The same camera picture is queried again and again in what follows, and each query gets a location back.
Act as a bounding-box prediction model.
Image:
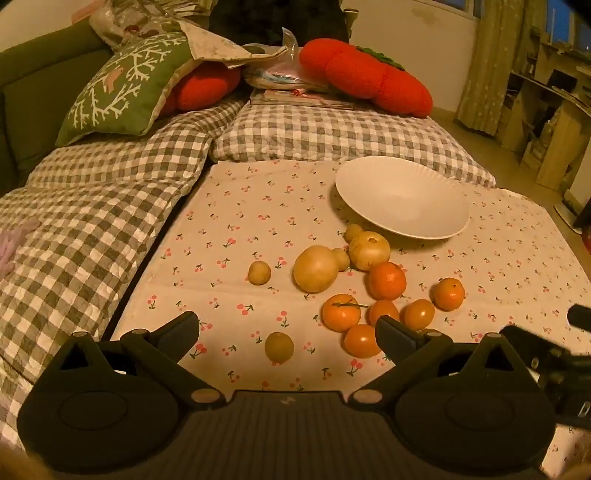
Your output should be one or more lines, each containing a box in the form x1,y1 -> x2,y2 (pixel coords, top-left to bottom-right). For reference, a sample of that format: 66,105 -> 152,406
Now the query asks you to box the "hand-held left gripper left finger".
59,311 -> 227,408

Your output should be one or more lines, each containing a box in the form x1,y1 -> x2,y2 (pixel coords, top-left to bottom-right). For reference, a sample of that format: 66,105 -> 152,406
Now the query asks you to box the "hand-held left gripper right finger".
348,315 -> 539,409

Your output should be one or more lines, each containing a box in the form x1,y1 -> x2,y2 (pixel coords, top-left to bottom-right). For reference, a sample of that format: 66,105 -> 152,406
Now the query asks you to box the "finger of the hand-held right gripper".
567,304 -> 591,331
501,325 -> 573,370

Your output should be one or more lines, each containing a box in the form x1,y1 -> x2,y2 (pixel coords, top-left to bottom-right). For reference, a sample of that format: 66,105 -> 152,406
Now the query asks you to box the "small orange tomato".
400,298 -> 435,330
367,299 -> 400,326
342,324 -> 382,359

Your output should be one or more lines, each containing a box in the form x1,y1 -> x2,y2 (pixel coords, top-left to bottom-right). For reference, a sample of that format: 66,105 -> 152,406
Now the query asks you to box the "mandarin orange with stem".
321,294 -> 362,333

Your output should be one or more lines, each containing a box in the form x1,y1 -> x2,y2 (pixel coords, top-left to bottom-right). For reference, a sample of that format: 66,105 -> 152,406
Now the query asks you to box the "white ribbed plate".
335,156 -> 471,241

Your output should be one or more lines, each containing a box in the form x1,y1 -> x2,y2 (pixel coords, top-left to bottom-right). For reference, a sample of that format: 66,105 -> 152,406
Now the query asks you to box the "cherry print cloth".
111,159 -> 591,480

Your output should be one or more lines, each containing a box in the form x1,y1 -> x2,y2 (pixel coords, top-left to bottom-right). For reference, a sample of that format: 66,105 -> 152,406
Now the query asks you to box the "grey checkered blanket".
0,99 -> 245,453

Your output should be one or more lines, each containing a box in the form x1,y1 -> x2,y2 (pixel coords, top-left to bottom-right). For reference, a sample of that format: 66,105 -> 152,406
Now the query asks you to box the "light purple cloth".
0,219 -> 40,278

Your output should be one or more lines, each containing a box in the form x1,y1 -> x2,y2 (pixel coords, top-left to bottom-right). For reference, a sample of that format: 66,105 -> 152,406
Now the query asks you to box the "wooden shelf unit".
496,28 -> 591,232

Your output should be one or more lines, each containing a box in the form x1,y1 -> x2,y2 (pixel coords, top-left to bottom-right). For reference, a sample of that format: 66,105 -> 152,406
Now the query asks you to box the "grey checkered pillow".
210,99 -> 497,188

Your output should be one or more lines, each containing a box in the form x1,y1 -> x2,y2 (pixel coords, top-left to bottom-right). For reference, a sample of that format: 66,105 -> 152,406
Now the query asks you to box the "orange plush cushion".
159,62 -> 243,116

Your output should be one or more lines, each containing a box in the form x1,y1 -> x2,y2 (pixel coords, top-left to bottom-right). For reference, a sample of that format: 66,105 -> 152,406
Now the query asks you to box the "green cushion white branch pattern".
55,32 -> 204,147

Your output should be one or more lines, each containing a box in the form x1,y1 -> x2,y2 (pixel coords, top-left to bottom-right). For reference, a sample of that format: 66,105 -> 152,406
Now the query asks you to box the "beige patterned curtain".
455,0 -> 550,134

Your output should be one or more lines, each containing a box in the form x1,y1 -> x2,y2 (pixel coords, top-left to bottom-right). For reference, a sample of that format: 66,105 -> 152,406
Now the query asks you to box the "orange persimmon cushion green leaf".
299,39 -> 432,118

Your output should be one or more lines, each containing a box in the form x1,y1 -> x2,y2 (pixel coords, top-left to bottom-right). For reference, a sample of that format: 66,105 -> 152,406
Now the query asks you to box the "beige floral cloth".
90,0 -> 278,63

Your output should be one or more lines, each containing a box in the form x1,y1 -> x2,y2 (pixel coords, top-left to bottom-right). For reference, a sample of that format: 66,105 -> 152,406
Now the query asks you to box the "window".
455,0 -> 591,54

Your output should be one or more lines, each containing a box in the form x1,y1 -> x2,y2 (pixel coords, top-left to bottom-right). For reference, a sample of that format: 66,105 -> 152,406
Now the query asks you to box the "green sofa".
0,21 -> 105,195

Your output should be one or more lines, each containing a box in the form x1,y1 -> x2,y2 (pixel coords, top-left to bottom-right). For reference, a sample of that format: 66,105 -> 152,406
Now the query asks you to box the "black garment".
210,0 -> 352,47

